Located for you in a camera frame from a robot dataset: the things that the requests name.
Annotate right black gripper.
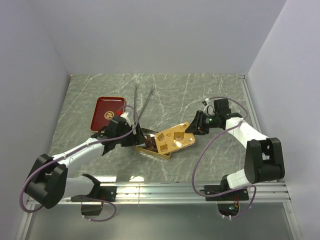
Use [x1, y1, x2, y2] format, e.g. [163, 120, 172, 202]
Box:
[184, 110, 219, 136]

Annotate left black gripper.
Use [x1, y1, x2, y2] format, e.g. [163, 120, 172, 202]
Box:
[115, 122, 147, 147]

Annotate gold tin box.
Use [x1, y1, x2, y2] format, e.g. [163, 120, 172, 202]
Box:
[135, 128, 171, 160]

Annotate dark chocolate piece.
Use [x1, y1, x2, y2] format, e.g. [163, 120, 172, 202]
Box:
[145, 135, 157, 152]

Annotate metal tongs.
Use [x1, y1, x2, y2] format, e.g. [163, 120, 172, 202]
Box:
[132, 82, 154, 125]

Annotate grey tin lid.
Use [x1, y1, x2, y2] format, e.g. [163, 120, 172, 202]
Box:
[154, 121, 196, 155]

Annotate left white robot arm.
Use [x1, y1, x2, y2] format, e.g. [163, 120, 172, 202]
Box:
[21, 116, 147, 209]

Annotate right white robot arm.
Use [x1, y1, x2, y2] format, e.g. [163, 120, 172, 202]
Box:
[184, 96, 286, 200]

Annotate red rectangular tray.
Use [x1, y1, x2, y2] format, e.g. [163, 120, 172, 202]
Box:
[90, 96, 126, 132]

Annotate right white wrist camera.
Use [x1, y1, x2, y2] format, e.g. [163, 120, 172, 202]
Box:
[202, 98, 215, 115]

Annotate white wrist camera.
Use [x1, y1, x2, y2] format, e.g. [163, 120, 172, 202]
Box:
[117, 110, 132, 126]
[202, 98, 215, 115]

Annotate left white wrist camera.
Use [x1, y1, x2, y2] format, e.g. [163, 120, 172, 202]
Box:
[117, 110, 132, 126]

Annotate aluminium rail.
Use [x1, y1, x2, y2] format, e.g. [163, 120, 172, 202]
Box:
[27, 181, 292, 205]

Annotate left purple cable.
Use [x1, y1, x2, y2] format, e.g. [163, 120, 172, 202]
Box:
[19, 104, 138, 223]

